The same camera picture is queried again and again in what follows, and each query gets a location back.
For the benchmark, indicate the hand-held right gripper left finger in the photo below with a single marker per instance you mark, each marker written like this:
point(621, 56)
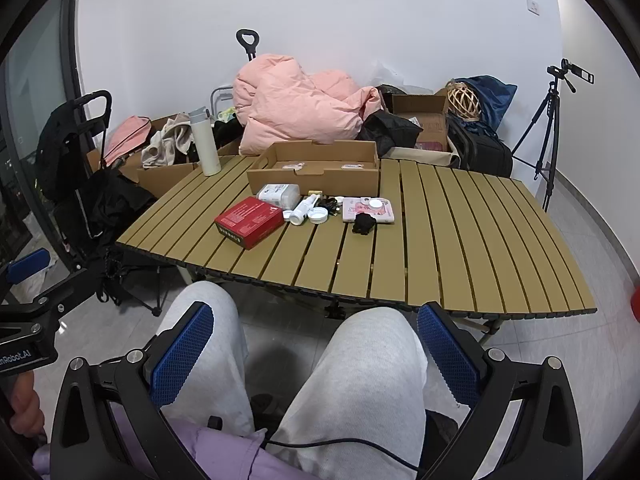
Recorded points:
point(182, 355)

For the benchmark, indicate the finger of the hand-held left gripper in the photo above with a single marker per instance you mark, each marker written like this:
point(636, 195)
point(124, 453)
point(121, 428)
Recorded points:
point(60, 297)
point(29, 265)

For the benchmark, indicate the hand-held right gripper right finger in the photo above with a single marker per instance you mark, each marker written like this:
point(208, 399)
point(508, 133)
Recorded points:
point(447, 355)

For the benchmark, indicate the red box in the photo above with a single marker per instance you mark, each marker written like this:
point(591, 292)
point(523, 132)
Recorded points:
point(247, 220)

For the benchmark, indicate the black hair scrunchie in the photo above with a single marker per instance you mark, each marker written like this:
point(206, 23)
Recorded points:
point(364, 223)

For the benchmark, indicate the white round jar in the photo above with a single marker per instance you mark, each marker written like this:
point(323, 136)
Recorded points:
point(375, 204)

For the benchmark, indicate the white wipes packet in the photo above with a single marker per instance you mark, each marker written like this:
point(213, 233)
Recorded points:
point(277, 195)

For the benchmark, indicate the white spray bottle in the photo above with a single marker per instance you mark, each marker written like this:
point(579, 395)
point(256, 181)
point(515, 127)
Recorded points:
point(302, 208)

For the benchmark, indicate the large white jar lid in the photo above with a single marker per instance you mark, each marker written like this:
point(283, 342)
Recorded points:
point(317, 216)

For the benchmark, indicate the shallow cardboard tray box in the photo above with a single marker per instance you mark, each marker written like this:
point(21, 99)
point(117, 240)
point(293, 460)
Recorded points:
point(310, 181)

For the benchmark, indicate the person's left hand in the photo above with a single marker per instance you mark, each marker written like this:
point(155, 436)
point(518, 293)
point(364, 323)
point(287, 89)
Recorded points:
point(25, 405)

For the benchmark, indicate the person's left leg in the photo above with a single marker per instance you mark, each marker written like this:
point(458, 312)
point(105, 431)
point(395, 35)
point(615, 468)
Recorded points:
point(215, 360)

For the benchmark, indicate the person's leg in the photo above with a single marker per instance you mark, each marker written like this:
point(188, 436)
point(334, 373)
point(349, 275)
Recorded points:
point(215, 360)
point(360, 375)

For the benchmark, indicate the person's right leg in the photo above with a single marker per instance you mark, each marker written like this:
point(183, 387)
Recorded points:
point(360, 375)

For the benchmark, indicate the purple jacket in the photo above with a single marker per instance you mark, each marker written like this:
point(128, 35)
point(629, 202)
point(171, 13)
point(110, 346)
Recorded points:
point(220, 455)

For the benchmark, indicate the pink flat case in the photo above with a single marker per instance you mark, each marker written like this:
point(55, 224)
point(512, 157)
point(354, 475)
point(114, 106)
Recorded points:
point(386, 216)

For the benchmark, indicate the cardboard box with clothes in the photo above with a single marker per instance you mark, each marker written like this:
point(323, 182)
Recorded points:
point(160, 177)

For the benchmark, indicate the pink bag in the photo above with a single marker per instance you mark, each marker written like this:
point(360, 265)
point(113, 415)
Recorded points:
point(127, 137)

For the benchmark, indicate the beige clothes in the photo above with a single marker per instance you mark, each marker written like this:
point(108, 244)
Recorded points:
point(165, 147)

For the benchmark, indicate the red object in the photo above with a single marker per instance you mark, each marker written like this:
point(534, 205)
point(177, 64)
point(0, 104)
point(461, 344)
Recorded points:
point(635, 306)

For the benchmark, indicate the beige bag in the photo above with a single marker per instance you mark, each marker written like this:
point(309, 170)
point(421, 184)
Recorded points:
point(425, 156)

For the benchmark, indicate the black suitcase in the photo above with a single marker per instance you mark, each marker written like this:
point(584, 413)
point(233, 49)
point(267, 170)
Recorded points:
point(480, 152)

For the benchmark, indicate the white thermos bottle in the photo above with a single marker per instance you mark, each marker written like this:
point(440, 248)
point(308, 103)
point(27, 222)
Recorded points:
point(206, 150)

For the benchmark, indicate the black framed glass door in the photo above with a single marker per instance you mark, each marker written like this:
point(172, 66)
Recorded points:
point(70, 60)

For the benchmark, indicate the white pink label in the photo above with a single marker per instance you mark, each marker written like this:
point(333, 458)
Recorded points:
point(352, 166)
point(292, 165)

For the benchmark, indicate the open cardboard box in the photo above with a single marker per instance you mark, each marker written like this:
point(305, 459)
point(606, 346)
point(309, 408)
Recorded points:
point(430, 130)

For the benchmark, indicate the black garment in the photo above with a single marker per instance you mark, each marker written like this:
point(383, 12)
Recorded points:
point(227, 132)

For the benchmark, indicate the black jacket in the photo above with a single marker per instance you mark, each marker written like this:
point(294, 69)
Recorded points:
point(390, 130)

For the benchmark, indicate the yellow green cloth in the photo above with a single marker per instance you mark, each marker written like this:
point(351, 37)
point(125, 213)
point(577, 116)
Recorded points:
point(229, 114)

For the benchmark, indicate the black tripod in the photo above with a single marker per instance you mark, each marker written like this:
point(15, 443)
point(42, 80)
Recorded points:
point(550, 125)

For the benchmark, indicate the woven rattan ball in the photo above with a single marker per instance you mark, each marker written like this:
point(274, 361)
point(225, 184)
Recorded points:
point(462, 102)

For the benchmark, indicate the blue bag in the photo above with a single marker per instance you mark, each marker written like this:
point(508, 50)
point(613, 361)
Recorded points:
point(495, 95)

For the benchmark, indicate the pink down jacket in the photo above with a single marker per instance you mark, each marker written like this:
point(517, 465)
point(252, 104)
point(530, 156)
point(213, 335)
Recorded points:
point(290, 105)

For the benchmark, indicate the clear plastic bag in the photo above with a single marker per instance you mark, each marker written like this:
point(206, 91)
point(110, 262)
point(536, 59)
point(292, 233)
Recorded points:
point(395, 77)

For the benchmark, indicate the grey metal frame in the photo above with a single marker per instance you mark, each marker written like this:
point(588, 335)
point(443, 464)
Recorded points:
point(216, 95)

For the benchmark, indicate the white wall socket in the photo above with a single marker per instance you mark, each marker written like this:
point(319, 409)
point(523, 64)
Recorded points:
point(535, 6)

